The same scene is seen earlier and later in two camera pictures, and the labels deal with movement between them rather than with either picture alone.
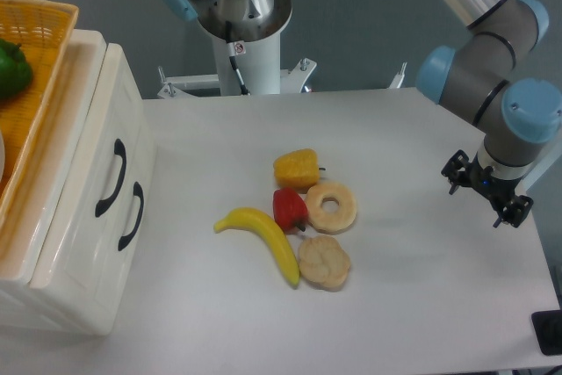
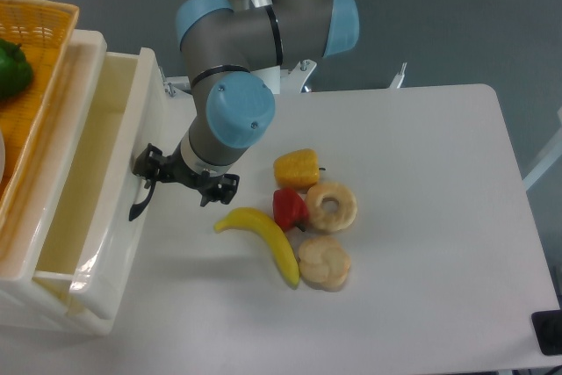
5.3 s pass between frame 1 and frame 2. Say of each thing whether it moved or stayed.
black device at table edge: stayed
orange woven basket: stayed
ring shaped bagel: stayed
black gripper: moved
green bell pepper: stayed
